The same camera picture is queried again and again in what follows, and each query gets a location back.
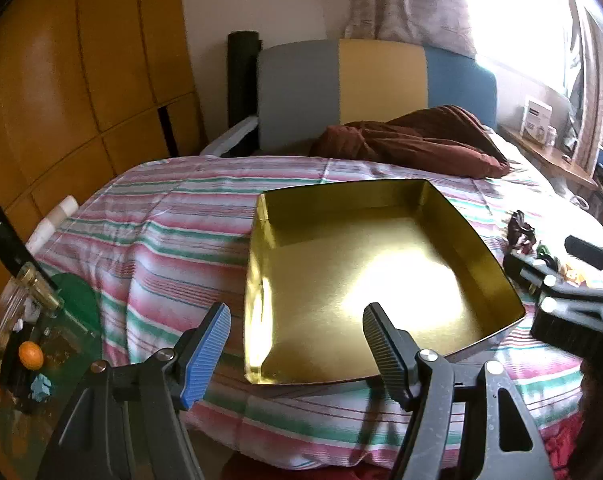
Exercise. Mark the wooden shelf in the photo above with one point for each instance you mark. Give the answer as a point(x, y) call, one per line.
point(551, 160)

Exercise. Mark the wooden wardrobe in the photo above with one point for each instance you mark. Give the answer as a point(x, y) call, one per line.
point(81, 85)

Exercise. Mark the red cloth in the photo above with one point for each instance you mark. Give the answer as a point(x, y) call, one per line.
point(564, 435)

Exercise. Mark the black metal bar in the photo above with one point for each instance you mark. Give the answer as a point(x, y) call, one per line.
point(11, 245)

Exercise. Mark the brown pillow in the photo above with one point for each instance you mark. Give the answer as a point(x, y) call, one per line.
point(421, 145)

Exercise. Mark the grey chair armrest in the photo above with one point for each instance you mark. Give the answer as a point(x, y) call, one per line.
point(231, 135)

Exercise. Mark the crumpled blue paper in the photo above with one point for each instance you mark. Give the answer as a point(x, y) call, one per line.
point(42, 387)

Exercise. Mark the glass jar with gold lid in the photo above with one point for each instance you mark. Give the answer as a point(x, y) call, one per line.
point(16, 305)

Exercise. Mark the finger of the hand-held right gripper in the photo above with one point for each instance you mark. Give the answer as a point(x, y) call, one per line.
point(594, 257)
point(531, 272)

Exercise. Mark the black rolled mat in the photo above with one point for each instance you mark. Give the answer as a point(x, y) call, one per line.
point(241, 80)

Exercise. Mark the green glass side table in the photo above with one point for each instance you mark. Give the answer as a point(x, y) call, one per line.
point(76, 300)

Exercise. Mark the gold metal tin tray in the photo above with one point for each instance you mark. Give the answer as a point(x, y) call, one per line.
point(381, 260)

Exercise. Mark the dark brown plastic toy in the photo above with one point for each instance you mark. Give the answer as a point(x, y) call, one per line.
point(520, 232)

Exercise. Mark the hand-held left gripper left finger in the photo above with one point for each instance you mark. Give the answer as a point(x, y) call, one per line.
point(206, 355)

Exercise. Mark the orange fruit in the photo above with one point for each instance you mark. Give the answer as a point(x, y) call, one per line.
point(31, 354)

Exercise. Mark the beige patterned curtain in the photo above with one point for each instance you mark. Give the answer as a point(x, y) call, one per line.
point(406, 0)

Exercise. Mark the small green toy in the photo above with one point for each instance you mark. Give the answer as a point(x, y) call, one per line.
point(545, 251)

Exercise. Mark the striped bed sheet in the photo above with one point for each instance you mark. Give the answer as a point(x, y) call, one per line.
point(156, 240)

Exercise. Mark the white cardboard box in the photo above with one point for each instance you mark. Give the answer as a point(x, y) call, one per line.
point(536, 117)

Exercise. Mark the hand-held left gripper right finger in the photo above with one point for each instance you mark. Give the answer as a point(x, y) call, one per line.
point(386, 355)

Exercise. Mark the grey yellow blue headboard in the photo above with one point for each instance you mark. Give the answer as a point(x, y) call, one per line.
point(381, 80)

